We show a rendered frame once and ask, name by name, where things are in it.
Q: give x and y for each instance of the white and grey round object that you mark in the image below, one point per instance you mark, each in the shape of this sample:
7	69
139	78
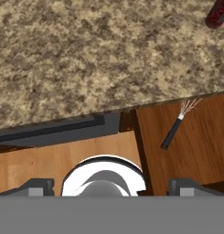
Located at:
116	170

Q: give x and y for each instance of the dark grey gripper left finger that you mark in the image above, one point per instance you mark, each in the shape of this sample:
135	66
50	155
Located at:
37	187

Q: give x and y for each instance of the open wooden drawer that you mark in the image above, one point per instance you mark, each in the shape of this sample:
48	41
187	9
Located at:
195	152

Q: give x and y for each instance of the dark red object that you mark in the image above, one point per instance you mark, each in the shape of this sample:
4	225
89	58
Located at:
218	14

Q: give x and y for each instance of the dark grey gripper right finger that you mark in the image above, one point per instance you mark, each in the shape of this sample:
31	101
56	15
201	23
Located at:
186	188

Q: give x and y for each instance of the dark grey appliance panel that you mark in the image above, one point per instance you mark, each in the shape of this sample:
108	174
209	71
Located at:
55	129

